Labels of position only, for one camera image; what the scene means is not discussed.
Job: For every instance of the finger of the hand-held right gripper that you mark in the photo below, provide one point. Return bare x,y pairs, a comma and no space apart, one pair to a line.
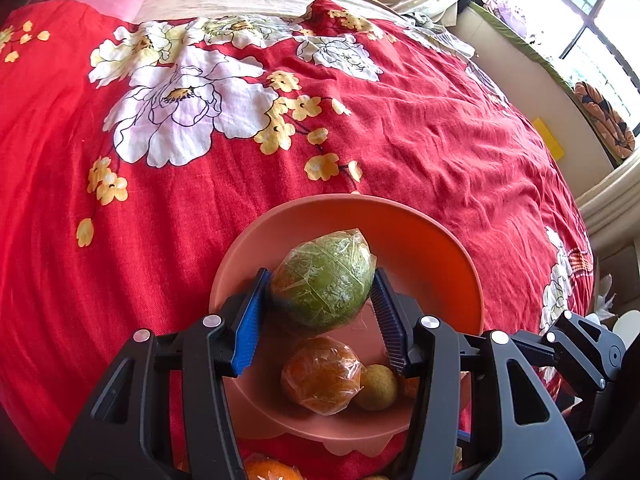
585,350

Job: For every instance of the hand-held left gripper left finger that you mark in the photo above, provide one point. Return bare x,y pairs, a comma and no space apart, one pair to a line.
247,327

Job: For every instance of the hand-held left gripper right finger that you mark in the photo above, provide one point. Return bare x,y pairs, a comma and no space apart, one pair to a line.
387,330

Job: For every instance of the pink plastic plate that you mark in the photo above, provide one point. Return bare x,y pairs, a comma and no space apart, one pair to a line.
430,270

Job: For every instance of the green mango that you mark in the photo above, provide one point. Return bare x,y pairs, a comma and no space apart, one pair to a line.
325,280

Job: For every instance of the orange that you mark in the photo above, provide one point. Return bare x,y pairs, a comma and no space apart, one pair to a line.
272,471
317,375

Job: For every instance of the small brown pear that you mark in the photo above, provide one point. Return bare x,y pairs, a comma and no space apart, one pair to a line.
376,387

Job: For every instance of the red floral blanket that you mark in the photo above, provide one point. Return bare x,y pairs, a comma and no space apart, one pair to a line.
400,135

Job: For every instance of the yellow box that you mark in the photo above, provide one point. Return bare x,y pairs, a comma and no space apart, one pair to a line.
548,140

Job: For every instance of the orange patterned cushion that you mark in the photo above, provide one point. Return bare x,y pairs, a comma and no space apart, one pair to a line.
605,120

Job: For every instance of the green edged sill mat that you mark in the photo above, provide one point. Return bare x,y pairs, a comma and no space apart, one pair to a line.
530,52

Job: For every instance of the window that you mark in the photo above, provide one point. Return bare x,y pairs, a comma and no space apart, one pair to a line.
585,5

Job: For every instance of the pink pillow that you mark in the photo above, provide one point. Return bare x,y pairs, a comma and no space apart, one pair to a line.
100,2

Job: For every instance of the cream bed frame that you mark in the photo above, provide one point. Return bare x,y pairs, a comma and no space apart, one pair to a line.
610,200

